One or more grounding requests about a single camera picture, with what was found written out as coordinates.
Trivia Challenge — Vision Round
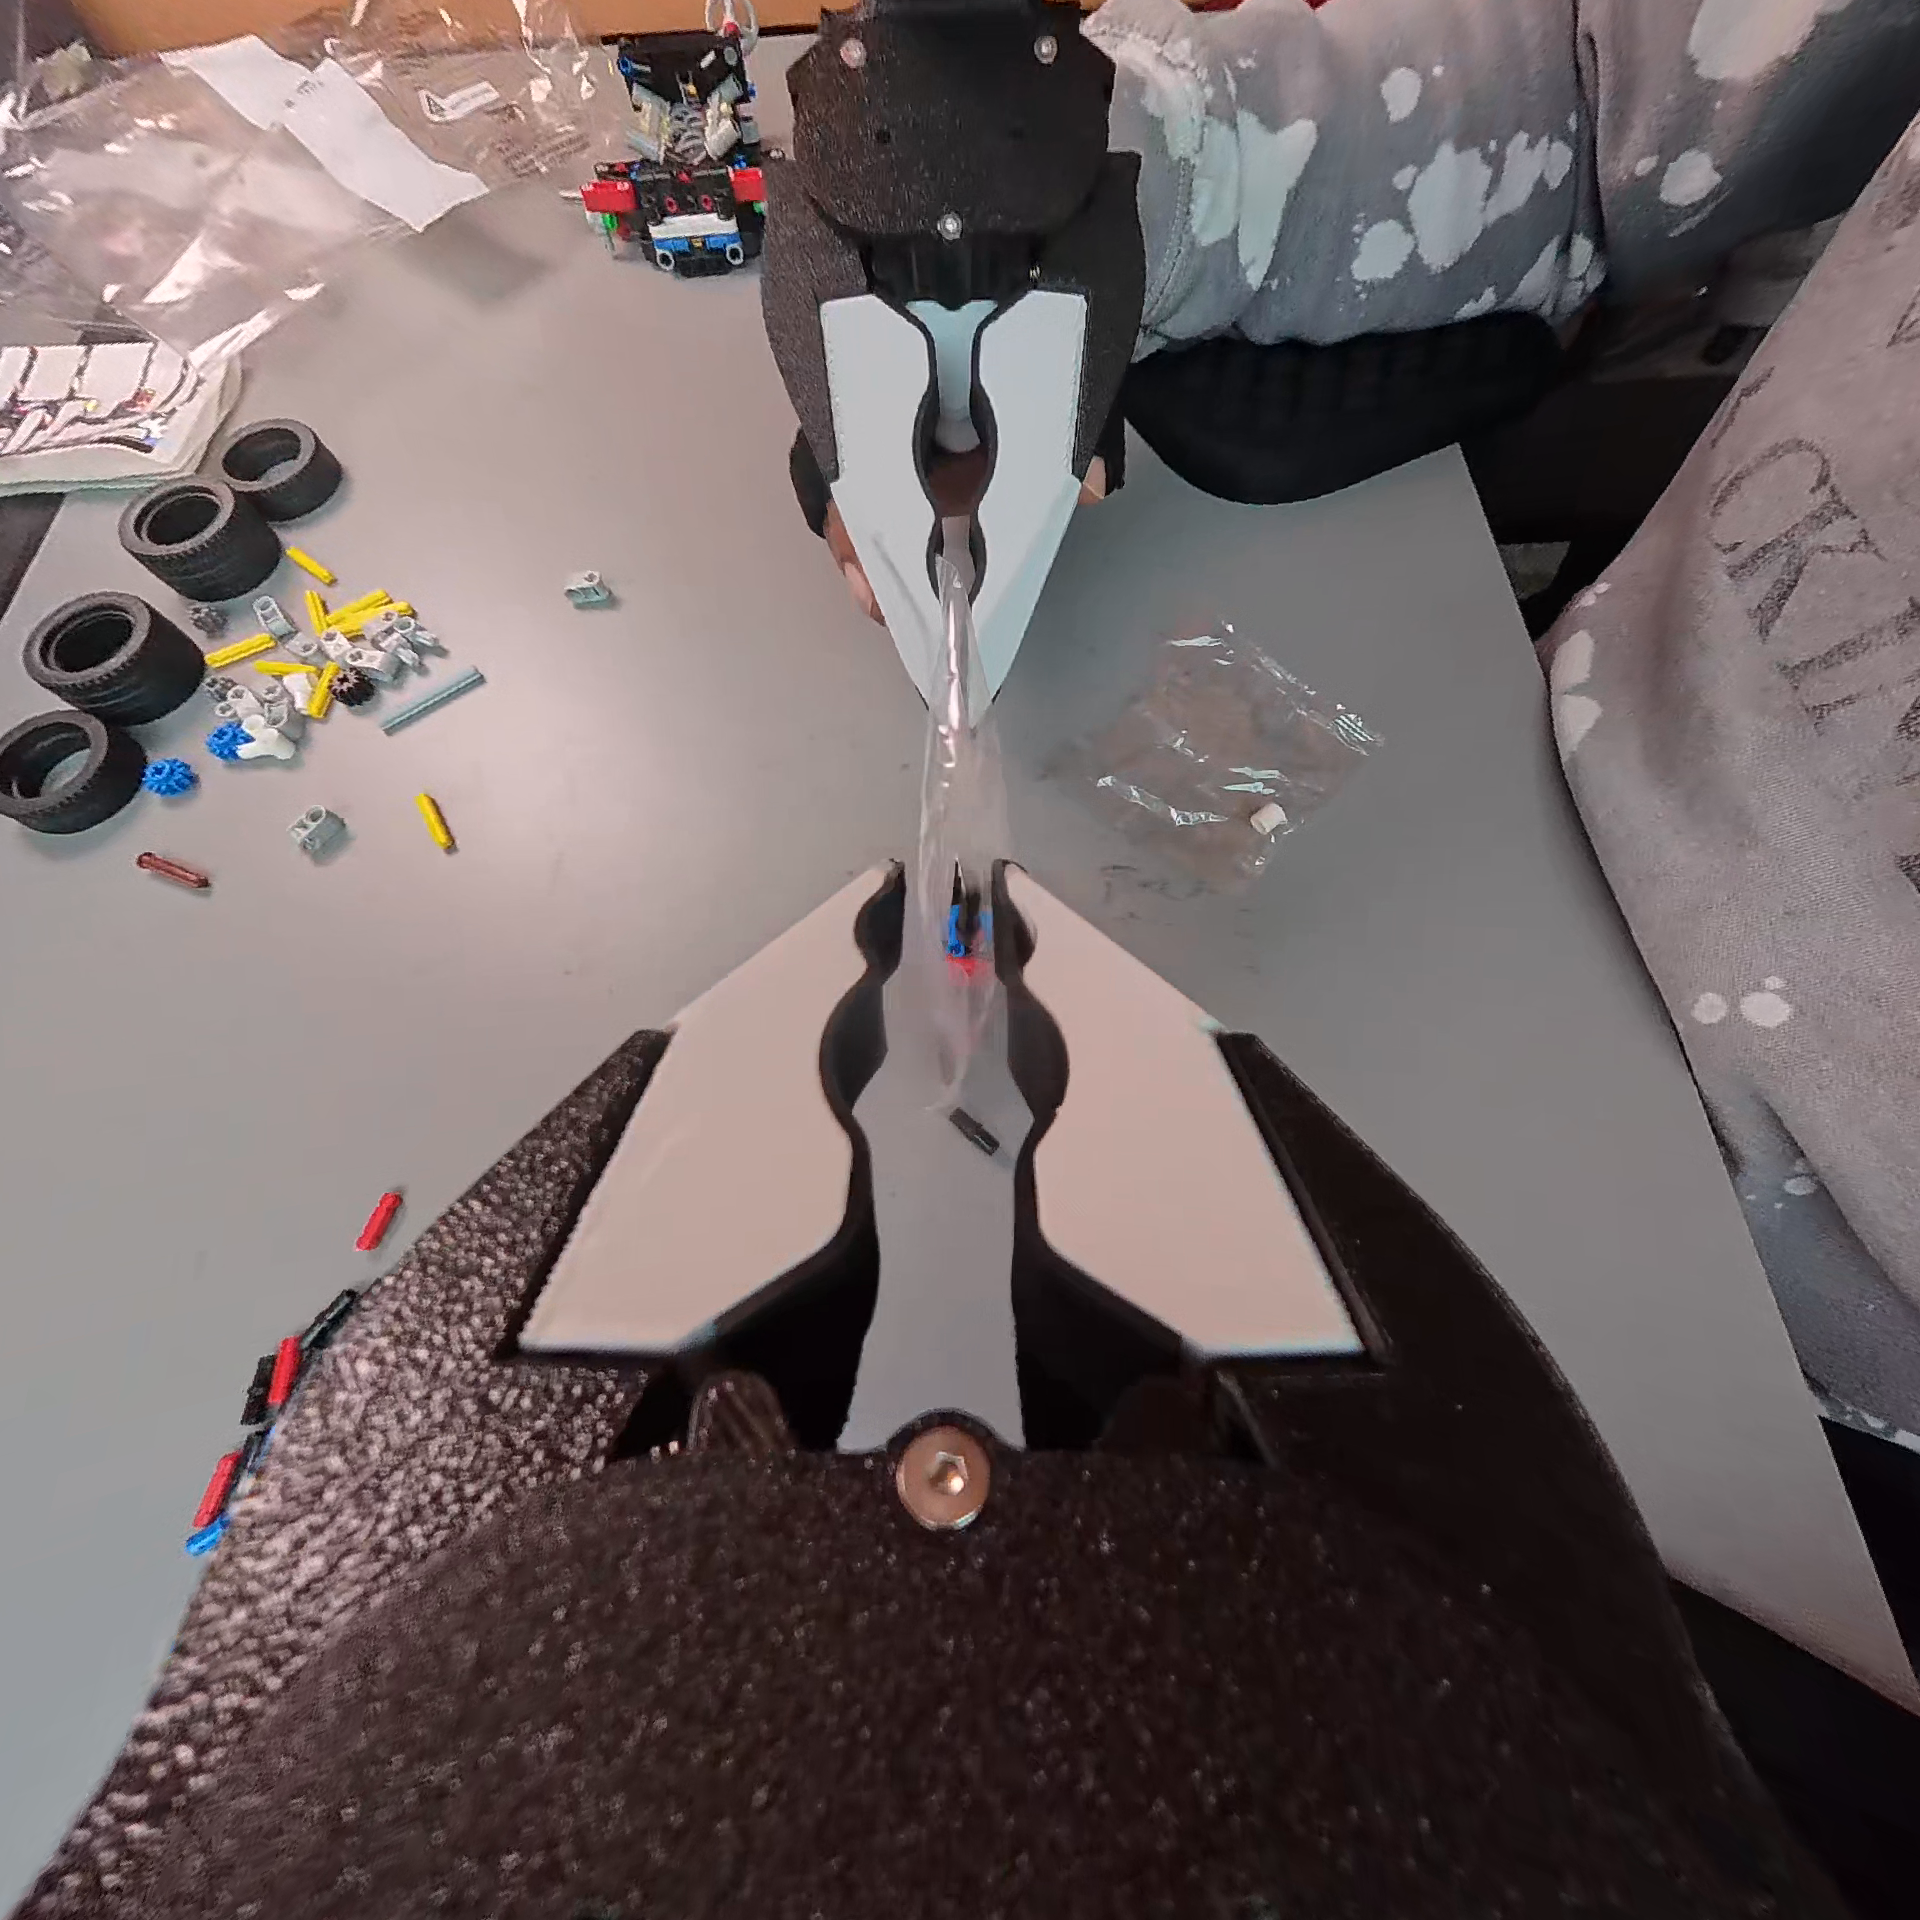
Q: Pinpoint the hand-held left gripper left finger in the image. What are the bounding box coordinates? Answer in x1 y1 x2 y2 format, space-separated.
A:
514 859 913 1361

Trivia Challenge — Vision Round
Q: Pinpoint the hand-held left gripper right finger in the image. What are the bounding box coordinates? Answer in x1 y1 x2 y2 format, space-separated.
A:
990 859 1380 1364

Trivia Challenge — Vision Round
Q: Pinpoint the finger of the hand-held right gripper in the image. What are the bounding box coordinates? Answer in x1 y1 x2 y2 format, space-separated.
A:
822 292 971 722
944 284 1095 722

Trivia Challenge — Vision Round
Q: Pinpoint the small clear plastic bag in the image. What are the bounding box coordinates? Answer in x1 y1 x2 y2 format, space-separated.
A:
900 563 1022 1112

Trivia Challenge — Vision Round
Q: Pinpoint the pile of small connector pins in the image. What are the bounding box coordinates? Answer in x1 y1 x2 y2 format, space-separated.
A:
184 1287 363 1559

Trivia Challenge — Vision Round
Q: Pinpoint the grey desk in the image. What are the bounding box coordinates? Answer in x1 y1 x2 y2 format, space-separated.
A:
0 30 1920 1713

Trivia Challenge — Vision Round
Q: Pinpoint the black desk mat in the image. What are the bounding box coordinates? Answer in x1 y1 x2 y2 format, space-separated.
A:
0 486 67 621

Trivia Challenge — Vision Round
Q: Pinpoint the person's right hand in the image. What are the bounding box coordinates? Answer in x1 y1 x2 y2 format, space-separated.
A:
817 510 891 624

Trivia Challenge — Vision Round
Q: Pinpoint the partly built toy car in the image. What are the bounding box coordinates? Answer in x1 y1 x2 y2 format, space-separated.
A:
581 30 770 276

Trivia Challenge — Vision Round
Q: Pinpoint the crumpled clear zip bag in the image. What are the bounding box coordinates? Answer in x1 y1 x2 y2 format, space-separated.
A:
1045 606 1386 903

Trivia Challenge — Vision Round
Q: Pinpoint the large clear bag white label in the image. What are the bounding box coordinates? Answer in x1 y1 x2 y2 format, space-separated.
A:
301 0 633 182
0 37 498 355

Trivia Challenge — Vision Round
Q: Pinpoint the long grey toy axle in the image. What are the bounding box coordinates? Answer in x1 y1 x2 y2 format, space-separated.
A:
379 667 491 739

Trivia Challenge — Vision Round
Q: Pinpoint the pile of mixed toy parts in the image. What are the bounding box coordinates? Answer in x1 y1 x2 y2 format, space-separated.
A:
187 543 453 768

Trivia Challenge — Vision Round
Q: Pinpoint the black toy tyre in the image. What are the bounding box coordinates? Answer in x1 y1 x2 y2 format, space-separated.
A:
216 417 344 525
23 588 210 730
116 477 288 602
0 708 152 839

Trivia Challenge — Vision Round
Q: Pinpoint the person's grey spotted sweatshirt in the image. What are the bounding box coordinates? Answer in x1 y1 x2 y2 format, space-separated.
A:
1536 91 1920 1428

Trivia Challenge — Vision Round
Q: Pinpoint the printed instruction booklet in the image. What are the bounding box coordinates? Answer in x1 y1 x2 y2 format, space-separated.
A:
0 343 246 498

